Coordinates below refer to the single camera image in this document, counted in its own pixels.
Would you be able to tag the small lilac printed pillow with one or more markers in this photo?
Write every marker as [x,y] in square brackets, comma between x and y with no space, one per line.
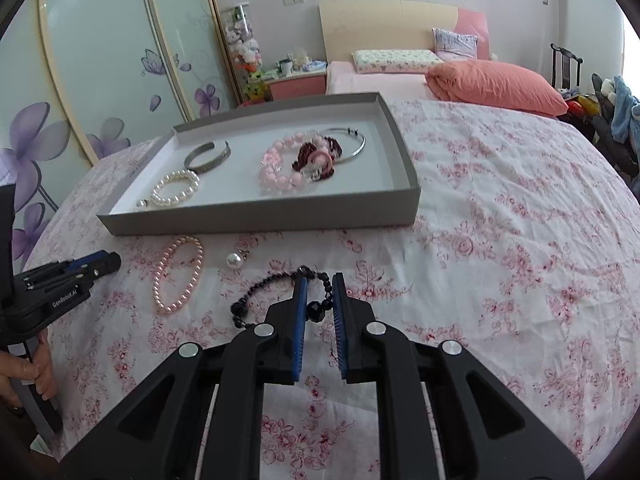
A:
[455,44]

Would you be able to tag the thin silver bangle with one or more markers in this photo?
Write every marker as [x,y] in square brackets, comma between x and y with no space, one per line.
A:
[356,147]

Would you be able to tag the pearl earring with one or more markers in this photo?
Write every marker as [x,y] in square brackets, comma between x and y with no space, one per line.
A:
[232,260]

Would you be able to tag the person's left hand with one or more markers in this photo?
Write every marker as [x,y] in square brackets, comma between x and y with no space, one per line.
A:
[30,370]

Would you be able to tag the pink bed mattress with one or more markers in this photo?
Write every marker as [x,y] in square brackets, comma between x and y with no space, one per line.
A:
[370,80]

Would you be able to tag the white cup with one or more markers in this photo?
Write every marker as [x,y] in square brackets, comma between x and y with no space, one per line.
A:
[285,67]

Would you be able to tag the glass wardrobe with purple flowers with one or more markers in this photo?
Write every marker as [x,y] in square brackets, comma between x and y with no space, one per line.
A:
[100,60]

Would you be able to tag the white patterned pillow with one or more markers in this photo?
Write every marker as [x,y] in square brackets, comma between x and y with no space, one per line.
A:
[395,60]

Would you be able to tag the white wall socket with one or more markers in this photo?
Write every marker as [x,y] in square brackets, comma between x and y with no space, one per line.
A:
[293,0]

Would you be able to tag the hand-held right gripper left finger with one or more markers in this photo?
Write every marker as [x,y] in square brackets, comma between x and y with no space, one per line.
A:
[300,320]

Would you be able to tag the grey cardboard tray box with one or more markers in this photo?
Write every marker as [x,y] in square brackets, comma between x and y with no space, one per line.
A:
[250,220]

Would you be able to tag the beige and pink headboard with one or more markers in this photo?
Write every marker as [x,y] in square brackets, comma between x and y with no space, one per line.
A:
[380,25]

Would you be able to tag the salmon pink pillow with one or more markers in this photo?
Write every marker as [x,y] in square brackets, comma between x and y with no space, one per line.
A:
[495,85]

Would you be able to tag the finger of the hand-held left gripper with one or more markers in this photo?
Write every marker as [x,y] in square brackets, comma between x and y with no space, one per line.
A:
[102,267]
[85,262]

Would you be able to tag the dark wooden chair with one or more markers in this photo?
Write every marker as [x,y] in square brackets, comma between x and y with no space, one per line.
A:
[565,65]

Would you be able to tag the grey office chair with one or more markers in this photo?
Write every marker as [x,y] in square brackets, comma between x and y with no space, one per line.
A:
[602,110]

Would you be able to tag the clear tube of plush toys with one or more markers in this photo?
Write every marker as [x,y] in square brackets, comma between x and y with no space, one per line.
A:
[245,45]

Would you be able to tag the pink nightstand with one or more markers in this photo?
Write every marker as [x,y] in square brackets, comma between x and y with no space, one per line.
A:
[297,87]

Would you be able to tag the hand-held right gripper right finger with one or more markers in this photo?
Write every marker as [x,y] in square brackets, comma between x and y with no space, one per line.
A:
[339,320]

